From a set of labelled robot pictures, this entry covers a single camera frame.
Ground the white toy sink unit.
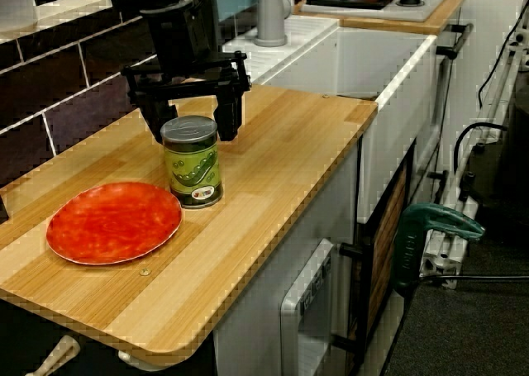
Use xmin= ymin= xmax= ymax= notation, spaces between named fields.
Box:
xmin=222 ymin=14 xmax=439 ymax=224

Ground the green clamp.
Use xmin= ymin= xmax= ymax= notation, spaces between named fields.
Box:
xmin=390 ymin=202 xmax=487 ymax=297

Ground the black oven handle bar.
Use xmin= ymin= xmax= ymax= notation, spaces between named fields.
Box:
xmin=436 ymin=22 xmax=474 ymax=61

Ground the grey dishwasher door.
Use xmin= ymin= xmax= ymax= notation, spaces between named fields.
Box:
xmin=279 ymin=237 xmax=336 ymax=376

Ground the white oven cabinet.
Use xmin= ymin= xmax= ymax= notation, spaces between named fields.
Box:
xmin=412 ymin=32 xmax=465 ymax=212

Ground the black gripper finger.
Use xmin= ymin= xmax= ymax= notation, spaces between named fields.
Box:
xmin=134 ymin=97 xmax=179 ymax=144
xmin=213 ymin=88 xmax=245 ymax=142

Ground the white plastic handle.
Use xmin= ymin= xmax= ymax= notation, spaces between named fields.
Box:
xmin=36 ymin=334 xmax=82 ymax=376

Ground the wooden crate front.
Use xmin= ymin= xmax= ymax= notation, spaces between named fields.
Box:
xmin=366 ymin=173 xmax=409 ymax=332

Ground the teal plastic bin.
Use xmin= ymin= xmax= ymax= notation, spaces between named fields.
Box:
xmin=212 ymin=0 xmax=265 ymax=21

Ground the red round plate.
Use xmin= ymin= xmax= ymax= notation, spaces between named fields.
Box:
xmin=45 ymin=181 xmax=183 ymax=266

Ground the white plastic hook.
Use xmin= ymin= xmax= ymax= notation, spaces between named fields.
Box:
xmin=117 ymin=349 xmax=174 ymax=373

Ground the grey toy faucet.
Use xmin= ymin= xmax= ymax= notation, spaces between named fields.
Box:
xmin=252 ymin=0 xmax=294 ymax=49

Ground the thin black cable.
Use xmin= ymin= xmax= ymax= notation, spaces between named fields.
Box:
xmin=477 ymin=0 xmax=529 ymax=109

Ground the looped black cable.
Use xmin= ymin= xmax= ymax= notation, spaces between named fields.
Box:
xmin=453 ymin=122 xmax=508 ymax=175

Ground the aluminium frame rail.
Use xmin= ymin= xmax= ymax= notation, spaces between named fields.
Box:
xmin=419 ymin=40 xmax=529 ymax=290

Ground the white kitchen cabinet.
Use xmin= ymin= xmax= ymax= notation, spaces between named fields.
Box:
xmin=212 ymin=144 xmax=360 ymax=376

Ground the green pea can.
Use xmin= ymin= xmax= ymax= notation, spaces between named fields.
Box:
xmin=160 ymin=115 xmax=224 ymax=210

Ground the grey toy stove top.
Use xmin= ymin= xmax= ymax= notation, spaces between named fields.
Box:
xmin=299 ymin=0 xmax=455 ymax=23

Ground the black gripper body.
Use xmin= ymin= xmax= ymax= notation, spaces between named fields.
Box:
xmin=122 ymin=0 xmax=253 ymax=109

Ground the black metal frame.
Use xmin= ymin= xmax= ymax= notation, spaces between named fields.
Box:
xmin=332 ymin=142 xmax=417 ymax=376

